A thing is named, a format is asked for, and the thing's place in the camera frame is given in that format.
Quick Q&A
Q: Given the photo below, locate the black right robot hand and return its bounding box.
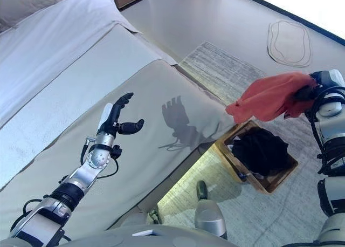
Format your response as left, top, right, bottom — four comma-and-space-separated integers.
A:
292, 68, 345, 102

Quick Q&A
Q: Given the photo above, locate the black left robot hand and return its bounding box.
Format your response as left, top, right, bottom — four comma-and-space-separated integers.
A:
96, 92, 145, 137

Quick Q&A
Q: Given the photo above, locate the orange garment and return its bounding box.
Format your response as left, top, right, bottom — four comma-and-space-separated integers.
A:
225, 72, 318, 124

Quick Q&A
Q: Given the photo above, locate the black garment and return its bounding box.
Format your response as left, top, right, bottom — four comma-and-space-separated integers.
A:
231, 128, 289, 178

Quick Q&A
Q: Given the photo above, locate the pale grey bed sheet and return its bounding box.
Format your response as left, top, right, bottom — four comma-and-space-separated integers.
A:
0, 22, 178, 191

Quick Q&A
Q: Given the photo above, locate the bed with white duvet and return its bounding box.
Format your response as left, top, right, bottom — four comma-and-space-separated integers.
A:
0, 59, 236, 247

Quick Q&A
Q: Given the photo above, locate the brown woven laundry basket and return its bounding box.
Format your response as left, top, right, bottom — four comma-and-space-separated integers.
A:
213, 120, 299, 195

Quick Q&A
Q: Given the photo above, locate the oval beige floor mat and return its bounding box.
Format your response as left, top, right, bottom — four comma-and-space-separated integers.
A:
266, 19, 313, 68

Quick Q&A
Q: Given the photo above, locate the white duvet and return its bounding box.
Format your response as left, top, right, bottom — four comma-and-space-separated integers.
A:
0, 0, 124, 128

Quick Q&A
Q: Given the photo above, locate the grey robot torso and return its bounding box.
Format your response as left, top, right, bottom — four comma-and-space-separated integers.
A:
64, 223, 241, 247

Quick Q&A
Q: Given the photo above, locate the silver right robot leg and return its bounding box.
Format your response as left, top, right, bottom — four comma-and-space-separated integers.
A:
194, 180, 227, 240

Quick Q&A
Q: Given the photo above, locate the grey striped rug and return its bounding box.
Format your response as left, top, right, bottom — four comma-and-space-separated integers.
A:
157, 40, 345, 247

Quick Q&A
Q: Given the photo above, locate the beige pillow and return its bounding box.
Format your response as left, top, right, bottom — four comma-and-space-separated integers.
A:
0, 0, 81, 34

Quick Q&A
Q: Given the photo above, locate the black window floor rail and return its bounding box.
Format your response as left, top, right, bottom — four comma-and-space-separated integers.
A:
231, 0, 345, 46

